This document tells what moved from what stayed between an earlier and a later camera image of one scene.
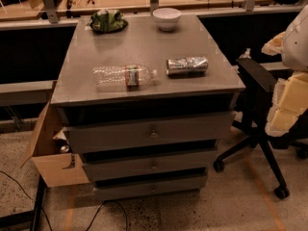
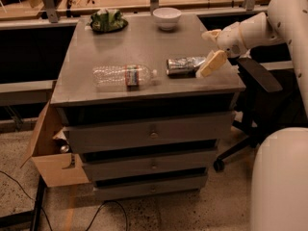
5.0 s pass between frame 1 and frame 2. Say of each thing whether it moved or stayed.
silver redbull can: stayed
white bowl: stayed
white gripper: moved
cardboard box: stayed
